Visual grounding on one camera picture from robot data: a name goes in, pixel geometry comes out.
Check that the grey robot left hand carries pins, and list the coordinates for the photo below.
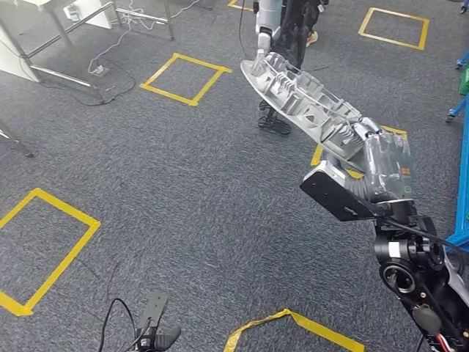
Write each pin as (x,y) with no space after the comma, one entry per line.
(167,337)

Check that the silver wheel hubcap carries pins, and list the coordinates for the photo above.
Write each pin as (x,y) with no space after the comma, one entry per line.
(292,92)

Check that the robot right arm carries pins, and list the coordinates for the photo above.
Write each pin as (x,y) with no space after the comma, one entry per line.
(410,252)

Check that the blue metal shelf rack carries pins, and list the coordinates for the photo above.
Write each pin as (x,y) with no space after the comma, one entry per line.
(462,194)

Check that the white power strip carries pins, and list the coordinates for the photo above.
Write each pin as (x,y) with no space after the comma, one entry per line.
(98,70)

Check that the white humanoid robot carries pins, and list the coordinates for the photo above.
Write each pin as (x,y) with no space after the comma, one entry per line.
(269,19)

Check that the person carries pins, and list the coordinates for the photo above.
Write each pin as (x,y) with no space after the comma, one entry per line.
(296,29)

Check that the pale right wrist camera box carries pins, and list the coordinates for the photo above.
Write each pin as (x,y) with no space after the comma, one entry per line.
(328,169)

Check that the white metal frame table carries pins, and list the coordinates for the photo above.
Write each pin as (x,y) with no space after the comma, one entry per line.
(14,58)

